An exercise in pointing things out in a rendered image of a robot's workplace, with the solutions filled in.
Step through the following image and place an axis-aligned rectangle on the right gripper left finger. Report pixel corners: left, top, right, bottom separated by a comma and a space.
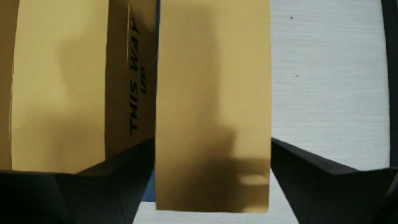
0, 137, 155, 224

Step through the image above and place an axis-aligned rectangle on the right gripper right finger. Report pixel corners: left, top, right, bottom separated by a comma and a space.
270, 137, 398, 224

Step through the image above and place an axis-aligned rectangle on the brown cardboard carton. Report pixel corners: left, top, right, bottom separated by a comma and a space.
12, 0, 157, 174
155, 0, 272, 213
0, 0, 20, 170

